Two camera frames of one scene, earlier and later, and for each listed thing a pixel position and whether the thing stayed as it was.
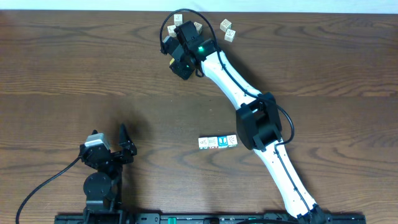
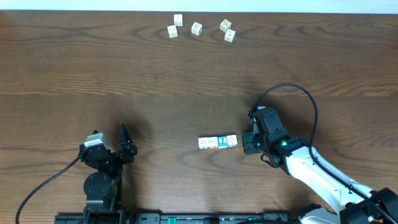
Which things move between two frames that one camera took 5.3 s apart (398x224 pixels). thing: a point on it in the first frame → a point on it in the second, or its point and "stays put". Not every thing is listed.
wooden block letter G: (203, 143) stays put
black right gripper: (177, 68) → (248, 137)
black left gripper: (111, 155) stays put
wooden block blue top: (222, 142) stays put
